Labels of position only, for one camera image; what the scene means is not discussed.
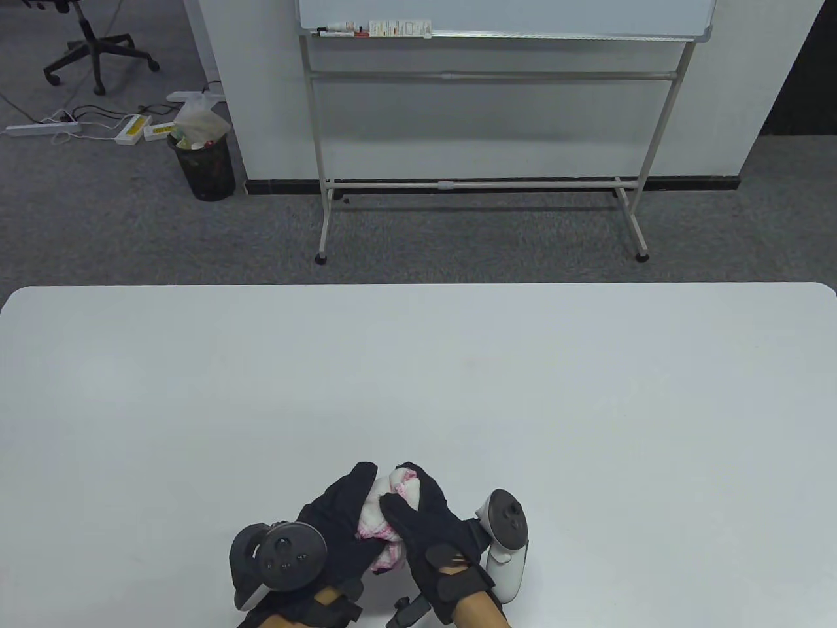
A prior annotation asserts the person's right hand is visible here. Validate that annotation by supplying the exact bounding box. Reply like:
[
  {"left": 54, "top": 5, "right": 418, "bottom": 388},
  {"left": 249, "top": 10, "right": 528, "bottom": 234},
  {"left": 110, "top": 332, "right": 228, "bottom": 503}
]
[{"left": 380, "top": 462, "right": 496, "bottom": 624}]

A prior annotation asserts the person's left hand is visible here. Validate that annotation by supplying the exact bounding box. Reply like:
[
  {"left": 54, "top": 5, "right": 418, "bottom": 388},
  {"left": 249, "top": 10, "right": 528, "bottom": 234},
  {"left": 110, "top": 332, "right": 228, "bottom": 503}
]
[{"left": 296, "top": 461, "right": 385, "bottom": 587}]

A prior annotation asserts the white and pink cloth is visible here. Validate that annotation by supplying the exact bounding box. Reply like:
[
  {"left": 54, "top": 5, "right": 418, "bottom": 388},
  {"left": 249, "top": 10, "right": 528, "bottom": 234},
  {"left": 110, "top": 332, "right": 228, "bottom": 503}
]
[{"left": 356, "top": 465, "right": 423, "bottom": 576}]

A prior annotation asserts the person's right forearm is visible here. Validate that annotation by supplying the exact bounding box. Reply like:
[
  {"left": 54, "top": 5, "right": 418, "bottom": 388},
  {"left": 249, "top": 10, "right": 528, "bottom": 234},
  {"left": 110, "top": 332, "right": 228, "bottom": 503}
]
[{"left": 451, "top": 587, "right": 512, "bottom": 628}]

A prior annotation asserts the black wrist controller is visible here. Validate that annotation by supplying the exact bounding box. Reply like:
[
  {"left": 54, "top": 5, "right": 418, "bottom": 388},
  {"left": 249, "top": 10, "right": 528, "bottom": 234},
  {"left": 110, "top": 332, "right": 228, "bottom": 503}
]
[{"left": 229, "top": 521, "right": 328, "bottom": 612}]

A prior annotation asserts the white wrist controller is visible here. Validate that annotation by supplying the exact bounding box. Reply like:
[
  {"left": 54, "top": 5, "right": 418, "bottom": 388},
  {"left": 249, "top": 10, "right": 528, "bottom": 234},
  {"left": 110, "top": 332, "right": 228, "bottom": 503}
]
[{"left": 472, "top": 489, "right": 530, "bottom": 604}]

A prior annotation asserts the grey whiteboard stand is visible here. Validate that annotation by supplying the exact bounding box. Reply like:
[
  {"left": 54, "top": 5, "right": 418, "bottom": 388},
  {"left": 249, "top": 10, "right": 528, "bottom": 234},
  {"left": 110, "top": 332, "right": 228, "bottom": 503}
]
[{"left": 299, "top": 29, "right": 698, "bottom": 264}]

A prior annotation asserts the black mesh trash bin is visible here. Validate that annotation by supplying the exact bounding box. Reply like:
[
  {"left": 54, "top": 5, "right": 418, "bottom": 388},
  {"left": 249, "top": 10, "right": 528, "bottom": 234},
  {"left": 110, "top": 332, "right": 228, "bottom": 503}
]
[{"left": 167, "top": 130, "right": 237, "bottom": 202}]

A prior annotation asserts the clear plastic bag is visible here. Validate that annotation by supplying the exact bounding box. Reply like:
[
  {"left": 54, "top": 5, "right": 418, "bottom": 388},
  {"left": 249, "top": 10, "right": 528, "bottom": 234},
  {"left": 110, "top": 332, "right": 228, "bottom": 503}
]
[{"left": 173, "top": 97, "right": 231, "bottom": 150}]

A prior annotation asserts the white power strip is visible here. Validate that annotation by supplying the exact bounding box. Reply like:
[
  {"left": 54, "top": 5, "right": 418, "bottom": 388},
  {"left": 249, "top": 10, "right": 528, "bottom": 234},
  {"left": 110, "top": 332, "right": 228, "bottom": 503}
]
[{"left": 5, "top": 119, "right": 83, "bottom": 137}]

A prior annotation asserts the whiteboard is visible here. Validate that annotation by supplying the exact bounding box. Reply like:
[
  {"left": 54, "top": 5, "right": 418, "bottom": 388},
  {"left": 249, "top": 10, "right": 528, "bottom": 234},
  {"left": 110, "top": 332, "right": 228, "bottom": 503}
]
[{"left": 298, "top": 0, "right": 717, "bottom": 44}]

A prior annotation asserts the black office chair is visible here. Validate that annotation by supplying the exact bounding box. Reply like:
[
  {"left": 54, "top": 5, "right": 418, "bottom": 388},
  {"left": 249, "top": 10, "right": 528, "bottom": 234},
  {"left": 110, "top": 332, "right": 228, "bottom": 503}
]
[{"left": 22, "top": 0, "right": 161, "bottom": 96}]

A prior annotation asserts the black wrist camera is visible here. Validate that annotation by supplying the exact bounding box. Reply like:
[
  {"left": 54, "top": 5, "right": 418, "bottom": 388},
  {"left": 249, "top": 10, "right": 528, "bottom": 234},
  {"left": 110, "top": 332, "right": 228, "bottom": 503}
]
[{"left": 388, "top": 594, "right": 430, "bottom": 628}]

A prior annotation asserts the black cable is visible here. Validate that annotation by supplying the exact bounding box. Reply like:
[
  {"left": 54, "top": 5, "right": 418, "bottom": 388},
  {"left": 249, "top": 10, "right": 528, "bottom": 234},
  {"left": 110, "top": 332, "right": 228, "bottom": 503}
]
[{"left": 71, "top": 101, "right": 179, "bottom": 126}]

